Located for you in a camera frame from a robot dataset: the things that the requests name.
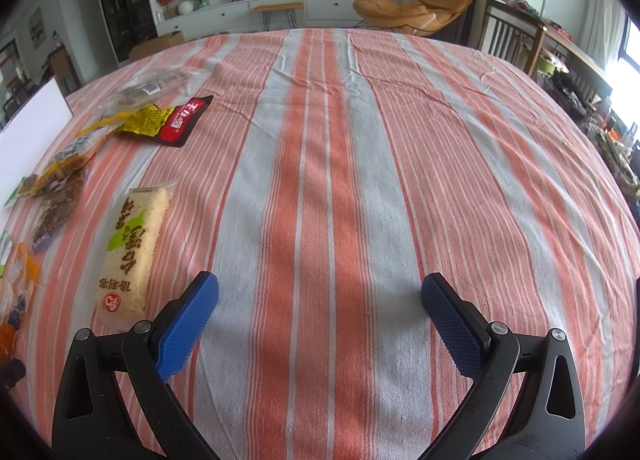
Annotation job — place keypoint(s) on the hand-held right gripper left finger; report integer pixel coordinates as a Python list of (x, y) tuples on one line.
[(187, 325)]

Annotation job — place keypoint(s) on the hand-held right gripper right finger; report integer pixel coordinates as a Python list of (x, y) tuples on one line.
[(452, 330)]

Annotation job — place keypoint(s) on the yellow-edged snack packet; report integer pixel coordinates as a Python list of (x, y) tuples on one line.
[(67, 157)]

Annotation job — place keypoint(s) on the green-labelled brown snack packet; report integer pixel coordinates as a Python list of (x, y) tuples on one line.
[(20, 192)]

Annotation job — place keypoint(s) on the clear packet of brown snacks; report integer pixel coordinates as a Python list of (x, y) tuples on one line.
[(150, 86)]

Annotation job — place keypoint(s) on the cream cake packet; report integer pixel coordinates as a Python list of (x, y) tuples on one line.
[(132, 250)]

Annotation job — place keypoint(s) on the orange snack packet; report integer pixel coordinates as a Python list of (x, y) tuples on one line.
[(22, 275)]

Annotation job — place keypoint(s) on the clear packet of dark strips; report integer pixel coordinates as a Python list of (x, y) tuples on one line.
[(55, 210)]

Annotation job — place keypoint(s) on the yellow red black snack packet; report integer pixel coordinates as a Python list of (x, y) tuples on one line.
[(175, 122)]

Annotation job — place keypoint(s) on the orange white striped tablecloth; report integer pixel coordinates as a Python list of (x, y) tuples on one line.
[(350, 140)]

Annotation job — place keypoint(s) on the white board panel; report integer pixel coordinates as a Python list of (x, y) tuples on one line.
[(35, 130)]

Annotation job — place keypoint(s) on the cardboard box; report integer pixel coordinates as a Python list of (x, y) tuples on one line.
[(157, 45)]

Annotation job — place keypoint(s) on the wooden dining chair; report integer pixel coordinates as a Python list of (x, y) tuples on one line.
[(505, 35)]

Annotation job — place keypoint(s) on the white television cabinet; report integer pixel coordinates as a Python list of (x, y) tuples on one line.
[(225, 15)]

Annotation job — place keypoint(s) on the white door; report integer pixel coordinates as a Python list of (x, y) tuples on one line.
[(90, 25)]

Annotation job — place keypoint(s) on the white round vase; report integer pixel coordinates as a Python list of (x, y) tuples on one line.
[(186, 7)]

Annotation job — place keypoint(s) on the red flowers in vase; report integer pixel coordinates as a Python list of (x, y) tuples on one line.
[(167, 0)]

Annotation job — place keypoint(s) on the orange lounge chair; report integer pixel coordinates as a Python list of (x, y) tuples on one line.
[(395, 7)]

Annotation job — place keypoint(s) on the wooden bench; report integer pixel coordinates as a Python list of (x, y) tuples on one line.
[(277, 6)]

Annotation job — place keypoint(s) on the framed wall picture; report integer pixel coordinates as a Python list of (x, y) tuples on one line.
[(36, 27)]

